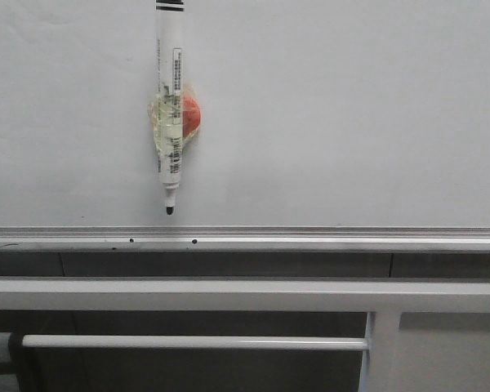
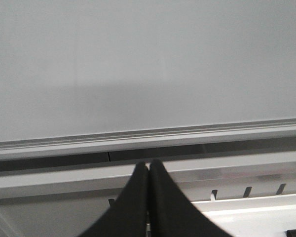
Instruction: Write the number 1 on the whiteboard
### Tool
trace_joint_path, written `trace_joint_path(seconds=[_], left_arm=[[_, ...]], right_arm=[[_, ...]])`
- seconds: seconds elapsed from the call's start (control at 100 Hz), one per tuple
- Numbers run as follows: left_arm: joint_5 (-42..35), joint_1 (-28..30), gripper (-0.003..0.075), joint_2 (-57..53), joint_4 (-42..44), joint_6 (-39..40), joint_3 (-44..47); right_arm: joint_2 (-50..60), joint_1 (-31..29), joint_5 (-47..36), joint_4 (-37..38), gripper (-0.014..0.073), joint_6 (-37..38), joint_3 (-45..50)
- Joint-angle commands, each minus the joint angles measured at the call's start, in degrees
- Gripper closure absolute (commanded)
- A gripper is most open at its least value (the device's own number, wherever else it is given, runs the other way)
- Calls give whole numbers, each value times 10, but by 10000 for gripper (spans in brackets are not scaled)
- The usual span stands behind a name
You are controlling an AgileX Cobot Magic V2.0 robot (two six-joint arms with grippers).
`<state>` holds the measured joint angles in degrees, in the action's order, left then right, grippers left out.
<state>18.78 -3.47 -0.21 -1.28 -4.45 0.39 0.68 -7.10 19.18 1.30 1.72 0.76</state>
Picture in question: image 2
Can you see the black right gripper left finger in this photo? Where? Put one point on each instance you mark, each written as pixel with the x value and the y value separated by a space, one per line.
pixel 127 217

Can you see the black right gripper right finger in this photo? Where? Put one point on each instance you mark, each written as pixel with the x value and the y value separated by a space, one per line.
pixel 171 213

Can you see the white metal table frame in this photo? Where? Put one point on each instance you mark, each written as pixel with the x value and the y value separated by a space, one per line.
pixel 247 195

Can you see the white whiteboard with aluminium frame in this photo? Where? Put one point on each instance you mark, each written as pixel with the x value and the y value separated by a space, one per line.
pixel 81 76

